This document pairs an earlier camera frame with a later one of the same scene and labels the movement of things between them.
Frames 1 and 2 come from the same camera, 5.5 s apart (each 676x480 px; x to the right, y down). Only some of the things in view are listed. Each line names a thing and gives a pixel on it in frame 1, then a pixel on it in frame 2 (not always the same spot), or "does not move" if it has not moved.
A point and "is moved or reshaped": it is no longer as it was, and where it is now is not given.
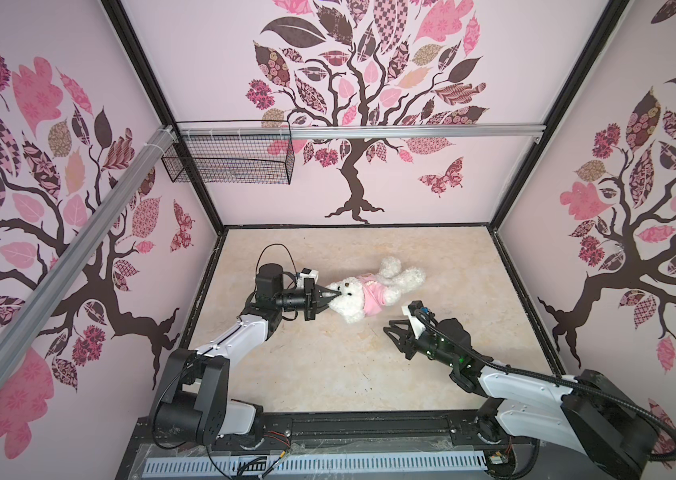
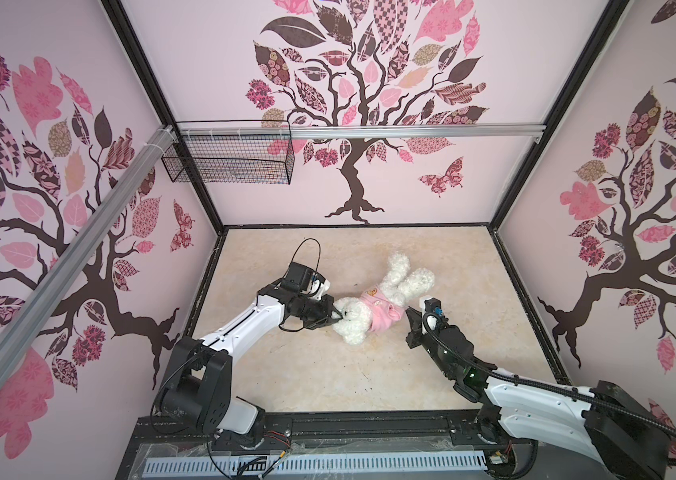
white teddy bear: (350, 305) is moved or reshaped
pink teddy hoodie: (374, 293) is moved or reshaped
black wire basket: (231, 159) does not move
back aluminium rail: (363, 131) does not move
